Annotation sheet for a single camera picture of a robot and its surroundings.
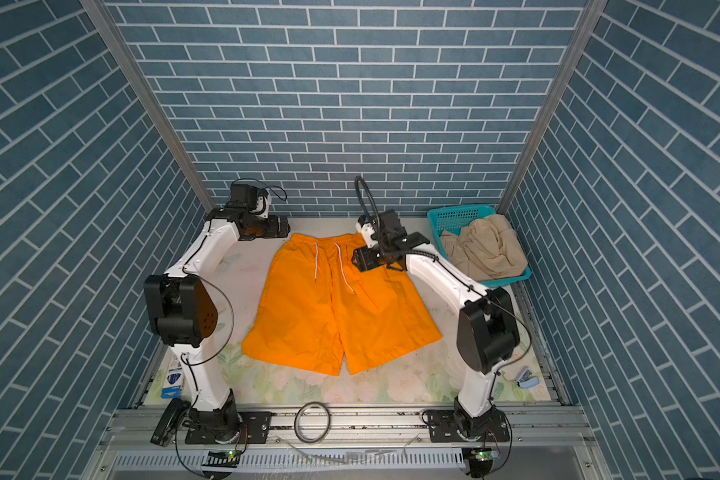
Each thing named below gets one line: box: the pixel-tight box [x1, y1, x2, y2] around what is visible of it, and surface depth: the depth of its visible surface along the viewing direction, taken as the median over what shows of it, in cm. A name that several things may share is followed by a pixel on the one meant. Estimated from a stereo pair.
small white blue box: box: [161, 367, 183, 399], surface depth 82 cm
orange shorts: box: [242, 233, 443, 377], surface depth 94 cm
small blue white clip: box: [516, 368, 540, 389], surface depth 82 cm
